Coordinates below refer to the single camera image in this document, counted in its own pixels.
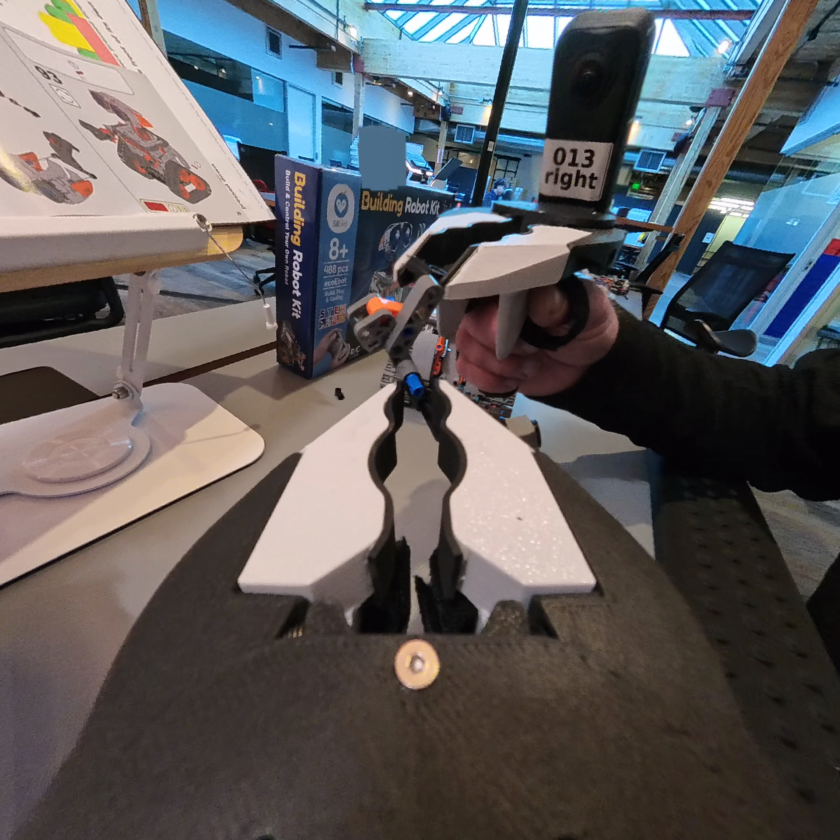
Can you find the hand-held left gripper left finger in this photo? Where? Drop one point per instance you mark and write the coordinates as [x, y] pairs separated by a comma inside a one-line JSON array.
[[308, 525]]

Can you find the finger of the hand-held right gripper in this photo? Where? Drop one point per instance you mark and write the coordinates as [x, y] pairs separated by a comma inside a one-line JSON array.
[[410, 253], [518, 262]]

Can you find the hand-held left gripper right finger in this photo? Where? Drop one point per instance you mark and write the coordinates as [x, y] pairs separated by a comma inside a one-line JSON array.
[[525, 525]]

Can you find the dark grey angled toy beam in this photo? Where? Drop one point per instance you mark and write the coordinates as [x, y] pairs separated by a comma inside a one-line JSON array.
[[413, 315]]

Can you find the person's right forearm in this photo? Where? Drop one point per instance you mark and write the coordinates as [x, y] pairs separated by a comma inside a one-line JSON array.
[[709, 407]]

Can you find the person's right hand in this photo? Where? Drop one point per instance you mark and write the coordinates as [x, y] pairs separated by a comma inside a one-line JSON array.
[[544, 371]]

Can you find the black pole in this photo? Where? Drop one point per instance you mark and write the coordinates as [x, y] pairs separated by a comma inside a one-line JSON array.
[[502, 98]]

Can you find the blue robot kit box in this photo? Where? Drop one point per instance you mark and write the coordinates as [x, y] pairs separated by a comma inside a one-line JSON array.
[[308, 262]]

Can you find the tracked toy robot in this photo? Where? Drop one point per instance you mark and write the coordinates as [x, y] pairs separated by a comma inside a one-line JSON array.
[[492, 401]]

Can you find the white book stand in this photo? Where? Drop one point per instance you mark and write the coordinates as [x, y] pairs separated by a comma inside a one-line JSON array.
[[164, 446]]

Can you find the grey office chair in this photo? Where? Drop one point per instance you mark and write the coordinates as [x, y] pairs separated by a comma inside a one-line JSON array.
[[728, 289]]

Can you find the black dimpled pad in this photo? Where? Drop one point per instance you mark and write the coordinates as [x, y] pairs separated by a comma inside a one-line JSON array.
[[741, 590]]

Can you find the dark desk mat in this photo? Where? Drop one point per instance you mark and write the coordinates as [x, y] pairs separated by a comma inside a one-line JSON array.
[[39, 394]]

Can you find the person's leg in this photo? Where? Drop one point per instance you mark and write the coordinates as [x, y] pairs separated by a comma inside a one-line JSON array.
[[827, 604]]

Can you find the instruction booklet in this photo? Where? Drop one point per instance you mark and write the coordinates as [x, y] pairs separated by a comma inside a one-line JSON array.
[[98, 131]]

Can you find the wooden post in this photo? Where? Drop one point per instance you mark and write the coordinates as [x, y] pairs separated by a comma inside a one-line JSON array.
[[735, 144]]

